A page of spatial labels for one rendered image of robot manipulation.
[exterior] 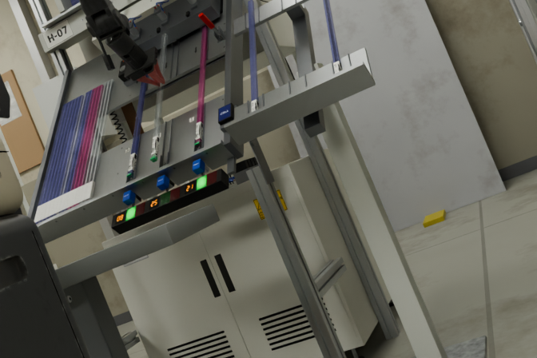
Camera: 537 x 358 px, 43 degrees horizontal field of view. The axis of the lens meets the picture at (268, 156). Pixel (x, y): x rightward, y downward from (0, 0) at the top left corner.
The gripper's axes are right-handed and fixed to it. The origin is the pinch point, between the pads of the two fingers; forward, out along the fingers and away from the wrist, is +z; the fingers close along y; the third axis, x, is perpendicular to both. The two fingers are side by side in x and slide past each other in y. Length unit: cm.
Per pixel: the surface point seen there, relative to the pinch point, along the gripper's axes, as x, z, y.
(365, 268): 32, 74, -24
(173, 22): -24.3, 0.0, -3.4
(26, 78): -262, 122, 242
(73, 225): 31.3, 6.9, 33.7
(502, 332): 65, 74, -58
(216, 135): 25.7, 4.3, -15.9
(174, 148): 23.2, 4.3, -2.7
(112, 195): 31.4, 2.7, 16.1
